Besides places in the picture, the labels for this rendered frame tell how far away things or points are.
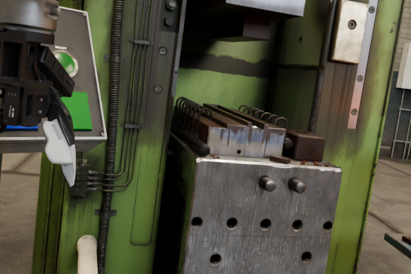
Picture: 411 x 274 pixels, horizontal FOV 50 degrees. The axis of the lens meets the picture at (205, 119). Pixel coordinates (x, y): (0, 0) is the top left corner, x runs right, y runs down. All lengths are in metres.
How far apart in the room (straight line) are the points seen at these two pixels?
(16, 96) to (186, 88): 1.00
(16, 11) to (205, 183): 0.59
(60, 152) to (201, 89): 0.98
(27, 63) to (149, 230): 0.75
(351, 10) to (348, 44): 0.09
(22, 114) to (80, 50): 0.37
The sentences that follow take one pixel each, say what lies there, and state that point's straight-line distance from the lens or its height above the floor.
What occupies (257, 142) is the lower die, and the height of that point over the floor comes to 0.95.
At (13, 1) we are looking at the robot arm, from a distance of 0.59.
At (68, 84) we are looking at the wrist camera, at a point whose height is 1.07.
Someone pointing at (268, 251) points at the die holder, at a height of 0.70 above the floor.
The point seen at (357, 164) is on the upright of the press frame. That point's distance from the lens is 1.43.
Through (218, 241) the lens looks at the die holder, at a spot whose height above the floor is 0.72.
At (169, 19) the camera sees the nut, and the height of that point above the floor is 1.23.
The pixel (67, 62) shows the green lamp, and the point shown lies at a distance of 0.88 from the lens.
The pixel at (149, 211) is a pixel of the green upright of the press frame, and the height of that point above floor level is 0.71.
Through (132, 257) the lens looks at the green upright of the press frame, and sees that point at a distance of 1.27.
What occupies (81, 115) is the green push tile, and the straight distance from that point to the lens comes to 0.84.
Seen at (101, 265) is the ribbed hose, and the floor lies 0.58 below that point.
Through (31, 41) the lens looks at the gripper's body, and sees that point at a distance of 0.59.
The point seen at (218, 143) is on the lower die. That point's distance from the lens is 1.06.
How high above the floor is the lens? 1.12
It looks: 7 degrees down
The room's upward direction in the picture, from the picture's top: 8 degrees clockwise
